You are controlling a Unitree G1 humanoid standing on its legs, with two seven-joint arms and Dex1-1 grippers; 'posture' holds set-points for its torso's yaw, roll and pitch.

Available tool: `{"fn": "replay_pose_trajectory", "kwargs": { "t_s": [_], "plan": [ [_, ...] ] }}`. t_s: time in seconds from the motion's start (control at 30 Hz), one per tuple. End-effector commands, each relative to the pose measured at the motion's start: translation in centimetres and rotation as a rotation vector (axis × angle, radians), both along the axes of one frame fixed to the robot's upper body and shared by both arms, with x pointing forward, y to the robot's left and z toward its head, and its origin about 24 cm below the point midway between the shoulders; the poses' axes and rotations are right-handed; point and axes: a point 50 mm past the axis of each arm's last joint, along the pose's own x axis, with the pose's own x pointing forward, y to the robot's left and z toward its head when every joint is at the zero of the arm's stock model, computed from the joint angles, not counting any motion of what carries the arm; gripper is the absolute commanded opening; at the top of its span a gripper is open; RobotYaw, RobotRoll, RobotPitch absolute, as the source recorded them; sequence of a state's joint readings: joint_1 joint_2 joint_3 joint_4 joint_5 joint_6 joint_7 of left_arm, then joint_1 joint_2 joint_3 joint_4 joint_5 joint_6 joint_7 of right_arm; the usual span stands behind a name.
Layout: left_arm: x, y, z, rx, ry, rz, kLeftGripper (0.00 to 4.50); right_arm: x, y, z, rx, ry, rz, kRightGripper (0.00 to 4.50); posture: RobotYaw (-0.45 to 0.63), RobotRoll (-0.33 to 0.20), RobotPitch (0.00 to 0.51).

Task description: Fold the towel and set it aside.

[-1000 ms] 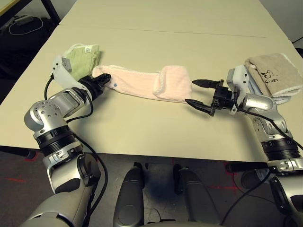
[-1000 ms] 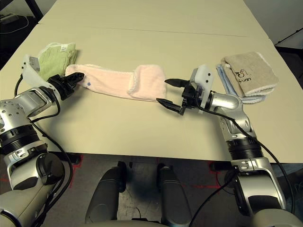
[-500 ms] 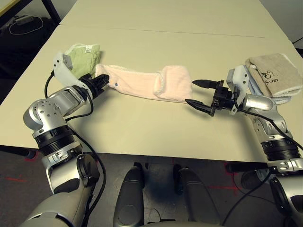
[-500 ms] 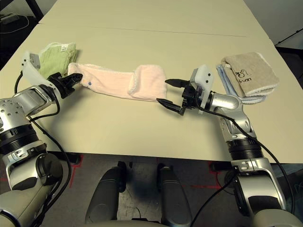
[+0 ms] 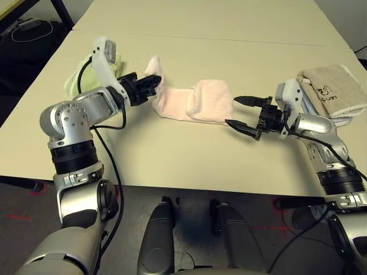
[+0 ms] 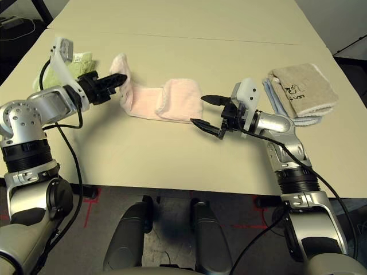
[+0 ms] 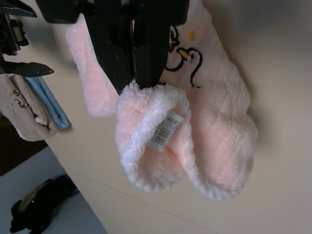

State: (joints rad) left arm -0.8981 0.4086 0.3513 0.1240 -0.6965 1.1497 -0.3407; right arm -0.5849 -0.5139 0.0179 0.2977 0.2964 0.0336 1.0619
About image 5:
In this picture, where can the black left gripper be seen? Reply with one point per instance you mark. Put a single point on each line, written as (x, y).
(132, 88)

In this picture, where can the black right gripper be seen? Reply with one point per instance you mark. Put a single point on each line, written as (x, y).
(272, 117)

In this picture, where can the pink towel with white trim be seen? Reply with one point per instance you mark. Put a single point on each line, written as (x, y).
(206, 100)

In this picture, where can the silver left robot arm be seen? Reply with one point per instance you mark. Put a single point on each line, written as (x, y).
(74, 114)

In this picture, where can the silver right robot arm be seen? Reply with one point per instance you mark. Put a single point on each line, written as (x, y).
(315, 123)

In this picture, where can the light blue folded towel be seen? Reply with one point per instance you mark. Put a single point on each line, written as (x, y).
(308, 107)

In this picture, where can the green folded towel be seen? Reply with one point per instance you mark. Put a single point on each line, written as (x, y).
(71, 83)

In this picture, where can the beige folded towel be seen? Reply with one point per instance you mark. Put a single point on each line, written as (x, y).
(338, 83)

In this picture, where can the bystander shoe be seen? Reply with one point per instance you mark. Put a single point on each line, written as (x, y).
(304, 219)

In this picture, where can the bystander blue jeans leg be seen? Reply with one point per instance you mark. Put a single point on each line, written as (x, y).
(319, 213)

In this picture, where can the black bag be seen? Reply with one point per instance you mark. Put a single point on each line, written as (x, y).
(28, 66)

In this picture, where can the grey right robot leg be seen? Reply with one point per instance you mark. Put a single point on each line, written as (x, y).
(238, 237)

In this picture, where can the grey robot leg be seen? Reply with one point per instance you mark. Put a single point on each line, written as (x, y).
(157, 237)
(238, 237)

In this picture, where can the grey power adapter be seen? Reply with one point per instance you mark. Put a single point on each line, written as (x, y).
(27, 24)

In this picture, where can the grey left robot leg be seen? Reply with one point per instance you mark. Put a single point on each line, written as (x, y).
(157, 237)

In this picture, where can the grey robot torso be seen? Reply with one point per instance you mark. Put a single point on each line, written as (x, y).
(220, 273)

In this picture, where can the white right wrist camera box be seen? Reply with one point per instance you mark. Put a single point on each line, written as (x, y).
(289, 94)

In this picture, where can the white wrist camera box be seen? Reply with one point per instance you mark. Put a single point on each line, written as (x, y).
(289, 94)
(100, 63)

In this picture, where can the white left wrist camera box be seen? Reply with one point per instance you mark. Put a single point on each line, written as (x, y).
(100, 63)

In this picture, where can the wooden side table black frame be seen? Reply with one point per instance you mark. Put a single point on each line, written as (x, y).
(64, 14)

